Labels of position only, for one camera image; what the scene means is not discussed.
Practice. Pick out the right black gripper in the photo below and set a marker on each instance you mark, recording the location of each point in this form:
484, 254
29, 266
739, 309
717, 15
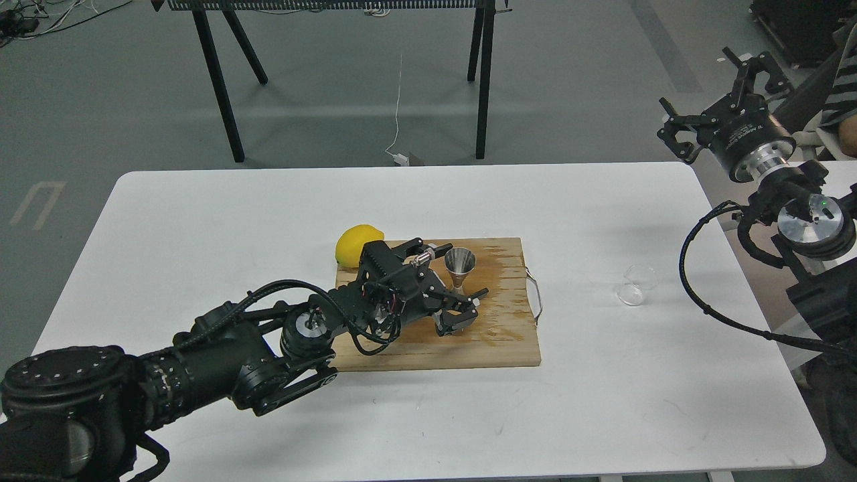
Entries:
749, 146

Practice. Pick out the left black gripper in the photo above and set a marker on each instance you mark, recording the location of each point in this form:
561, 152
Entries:
396, 286

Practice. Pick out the steel double jigger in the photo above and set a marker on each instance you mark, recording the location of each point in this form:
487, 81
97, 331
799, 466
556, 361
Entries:
459, 262

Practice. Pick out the clear glass measuring cup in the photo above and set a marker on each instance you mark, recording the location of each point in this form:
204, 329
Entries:
638, 280

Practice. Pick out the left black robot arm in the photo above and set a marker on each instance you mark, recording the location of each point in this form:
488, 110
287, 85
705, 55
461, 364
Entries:
82, 413

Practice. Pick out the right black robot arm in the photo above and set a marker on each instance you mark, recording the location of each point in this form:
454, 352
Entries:
787, 223

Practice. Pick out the wooden cutting board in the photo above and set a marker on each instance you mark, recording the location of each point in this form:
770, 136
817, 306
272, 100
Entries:
504, 334

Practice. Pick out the yellow lemon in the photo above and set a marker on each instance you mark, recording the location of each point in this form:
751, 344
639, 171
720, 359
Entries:
348, 249

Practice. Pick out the person in striped shirt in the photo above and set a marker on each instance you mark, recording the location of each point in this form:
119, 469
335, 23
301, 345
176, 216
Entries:
838, 118

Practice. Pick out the white side table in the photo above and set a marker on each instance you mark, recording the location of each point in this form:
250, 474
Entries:
841, 176

